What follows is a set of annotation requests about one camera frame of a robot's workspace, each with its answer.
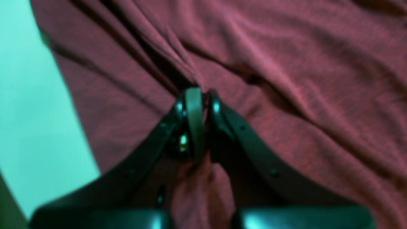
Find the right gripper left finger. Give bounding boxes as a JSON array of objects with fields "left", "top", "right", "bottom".
[{"left": 29, "top": 87, "right": 205, "bottom": 229}]

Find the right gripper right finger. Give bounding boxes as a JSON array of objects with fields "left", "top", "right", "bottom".
[{"left": 207, "top": 90, "right": 376, "bottom": 229}]

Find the dark red t-shirt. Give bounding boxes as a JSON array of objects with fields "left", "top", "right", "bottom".
[{"left": 31, "top": 0, "right": 407, "bottom": 229}]

